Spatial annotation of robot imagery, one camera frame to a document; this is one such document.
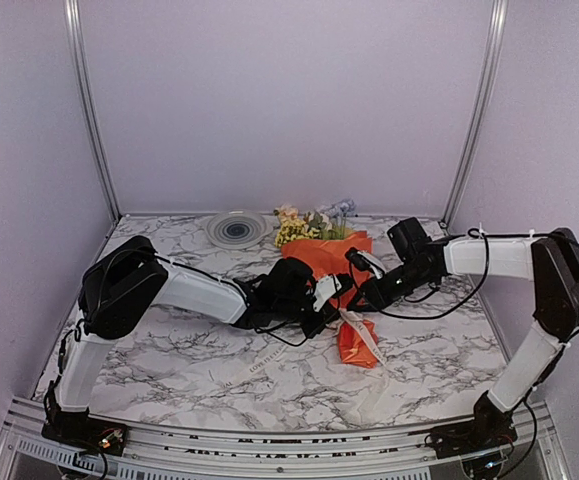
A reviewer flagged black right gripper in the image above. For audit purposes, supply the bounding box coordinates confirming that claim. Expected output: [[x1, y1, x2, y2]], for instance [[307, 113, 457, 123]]
[[346, 260, 434, 312]]

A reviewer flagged brown orange wrapping paper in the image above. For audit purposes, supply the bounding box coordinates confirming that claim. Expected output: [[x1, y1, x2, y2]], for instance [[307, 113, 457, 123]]
[[279, 230, 380, 370]]

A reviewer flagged cream ribbon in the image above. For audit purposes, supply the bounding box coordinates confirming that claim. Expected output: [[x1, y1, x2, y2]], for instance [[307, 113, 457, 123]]
[[218, 309, 387, 389]]

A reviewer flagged yellow daisy fake bunch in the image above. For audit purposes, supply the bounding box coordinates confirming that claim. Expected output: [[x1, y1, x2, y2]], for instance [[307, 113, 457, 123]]
[[274, 216, 320, 248]]

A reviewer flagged green leafy fake stem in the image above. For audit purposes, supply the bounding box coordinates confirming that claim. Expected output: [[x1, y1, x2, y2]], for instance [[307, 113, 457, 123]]
[[303, 212, 355, 240]]

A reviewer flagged pink rose fake stem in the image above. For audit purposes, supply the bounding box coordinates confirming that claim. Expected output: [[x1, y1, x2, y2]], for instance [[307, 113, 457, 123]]
[[274, 204, 299, 222]]

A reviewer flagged blue fake flower stem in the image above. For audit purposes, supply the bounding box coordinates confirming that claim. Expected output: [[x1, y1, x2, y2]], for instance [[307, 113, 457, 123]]
[[318, 198, 356, 221]]

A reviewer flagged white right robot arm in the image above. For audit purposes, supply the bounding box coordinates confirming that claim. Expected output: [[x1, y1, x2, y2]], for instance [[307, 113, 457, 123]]
[[351, 217, 579, 448]]

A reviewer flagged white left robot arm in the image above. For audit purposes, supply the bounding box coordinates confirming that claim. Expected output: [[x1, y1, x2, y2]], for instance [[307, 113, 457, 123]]
[[47, 235, 344, 445]]

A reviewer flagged grey ringed plate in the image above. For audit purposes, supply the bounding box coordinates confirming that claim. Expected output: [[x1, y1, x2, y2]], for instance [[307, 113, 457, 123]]
[[203, 210, 272, 250]]

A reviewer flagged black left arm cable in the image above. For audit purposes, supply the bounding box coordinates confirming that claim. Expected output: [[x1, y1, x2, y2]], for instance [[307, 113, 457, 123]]
[[253, 299, 340, 349]]

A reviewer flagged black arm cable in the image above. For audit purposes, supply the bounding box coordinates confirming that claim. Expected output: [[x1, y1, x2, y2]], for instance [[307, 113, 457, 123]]
[[348, 229, 579, 341], [253, 299, 340, 349]]

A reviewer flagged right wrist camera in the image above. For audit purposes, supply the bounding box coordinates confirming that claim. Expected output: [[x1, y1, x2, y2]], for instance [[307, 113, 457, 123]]
[[345, 247, 386, 279]]

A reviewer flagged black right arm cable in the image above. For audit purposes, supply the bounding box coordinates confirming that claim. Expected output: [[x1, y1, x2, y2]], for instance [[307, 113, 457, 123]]
[[348, 229, 579, 341]]

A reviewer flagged aluminium frame post right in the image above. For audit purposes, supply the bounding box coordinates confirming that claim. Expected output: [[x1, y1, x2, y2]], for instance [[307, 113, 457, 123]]
[[442, 0, 509, 226]]

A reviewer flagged aluminium frame post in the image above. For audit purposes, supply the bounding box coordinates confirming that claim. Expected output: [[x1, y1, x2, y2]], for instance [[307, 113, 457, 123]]
[[64, 0, 121, 223], [442, 0, 509, 226]]

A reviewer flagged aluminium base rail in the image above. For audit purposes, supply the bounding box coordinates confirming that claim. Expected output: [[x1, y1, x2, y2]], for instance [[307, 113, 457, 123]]
[[0, 398, 572, 479]]

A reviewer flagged aluminium frame post left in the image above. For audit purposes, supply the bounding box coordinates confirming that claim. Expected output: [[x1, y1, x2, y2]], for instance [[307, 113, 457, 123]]
[[64, 0, 121, 223]]

